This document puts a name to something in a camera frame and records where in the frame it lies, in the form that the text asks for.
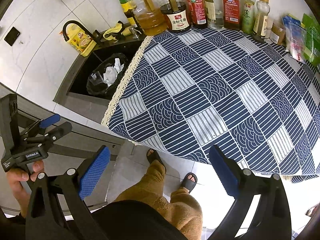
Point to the yellow dish soap bottle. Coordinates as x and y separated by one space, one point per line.
82 43

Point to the small spice jar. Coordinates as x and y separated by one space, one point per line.
278 32

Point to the black sink basin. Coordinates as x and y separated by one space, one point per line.
75 81

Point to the red label sauce bottle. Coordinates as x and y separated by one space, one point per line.
198 14

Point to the green plastic bag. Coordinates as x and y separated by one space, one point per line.
311 49

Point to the person left sandal foot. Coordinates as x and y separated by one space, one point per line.
153 155

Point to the person sandal foot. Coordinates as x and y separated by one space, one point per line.
153 155
189 182

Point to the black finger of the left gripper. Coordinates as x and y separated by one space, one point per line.
55 134

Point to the green label pepper oil bottle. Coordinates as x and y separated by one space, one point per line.
248 16

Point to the black trash bag bin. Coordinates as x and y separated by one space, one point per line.
102 90

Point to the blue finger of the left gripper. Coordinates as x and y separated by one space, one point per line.
49 121

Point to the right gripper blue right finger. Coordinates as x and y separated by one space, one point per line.
227 171

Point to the green capped oil bottle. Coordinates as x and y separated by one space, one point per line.
129 7

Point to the yellow black cleaning cloth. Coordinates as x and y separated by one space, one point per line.
118 32

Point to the brown fleece trousers leg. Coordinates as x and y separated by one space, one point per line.
182 210

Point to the small black wall switch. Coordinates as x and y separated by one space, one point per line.
12 36

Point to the person right sandal foot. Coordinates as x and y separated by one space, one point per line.
189 182

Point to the clear yellow cap bottle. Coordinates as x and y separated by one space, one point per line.
214 13

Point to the black kitchen faucet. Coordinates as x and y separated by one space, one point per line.
72 27

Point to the blue white salt bag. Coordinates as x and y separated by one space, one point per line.
295 38

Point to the blue patterned tablecloth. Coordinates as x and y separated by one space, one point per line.
183 93

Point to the person left hand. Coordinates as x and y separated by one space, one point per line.
16 175

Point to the large cooking oil jug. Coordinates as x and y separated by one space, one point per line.
149 17

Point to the white plastic bag trash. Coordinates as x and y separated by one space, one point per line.
111 73

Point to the dark soy sauce jug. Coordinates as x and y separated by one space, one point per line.
175 14

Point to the red label vinegar bottle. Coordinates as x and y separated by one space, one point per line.
231 14

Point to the small gold cap bottle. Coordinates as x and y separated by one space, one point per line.
261 18

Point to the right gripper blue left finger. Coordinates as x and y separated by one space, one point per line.
91 170

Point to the clear plastic cup lid packaging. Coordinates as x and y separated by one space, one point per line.
95 78

